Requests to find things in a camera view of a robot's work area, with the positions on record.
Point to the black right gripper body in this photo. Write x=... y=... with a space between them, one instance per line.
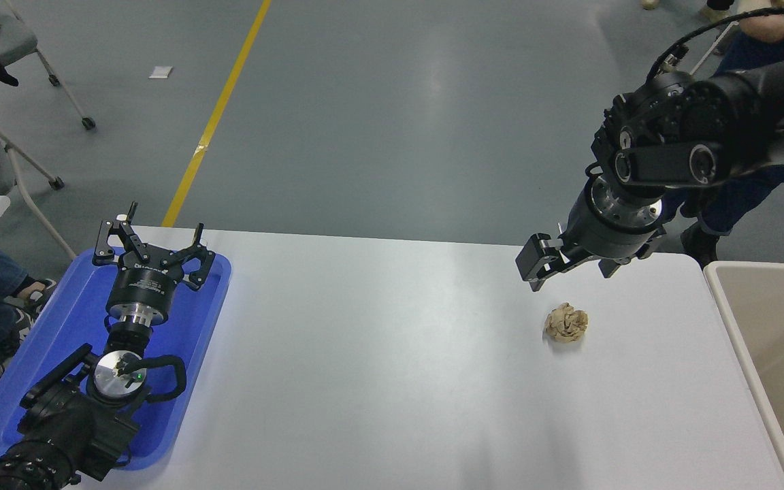
x=603 y=235

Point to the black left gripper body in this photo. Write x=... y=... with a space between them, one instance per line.
x=143 y=286

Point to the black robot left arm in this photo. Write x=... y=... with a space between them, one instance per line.
x=72 y=429

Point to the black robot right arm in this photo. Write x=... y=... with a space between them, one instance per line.
x=719 y=102

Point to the crumpled tan paper ball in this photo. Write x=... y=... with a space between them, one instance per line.
x=565 y=323

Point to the blue plastic tray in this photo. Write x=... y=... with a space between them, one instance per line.
x=58 y=327

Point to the standing person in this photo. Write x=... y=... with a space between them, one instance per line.
x=715 y=12
x=739 y=197

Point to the white paper scrap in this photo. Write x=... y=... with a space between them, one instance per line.
x=160 y=73

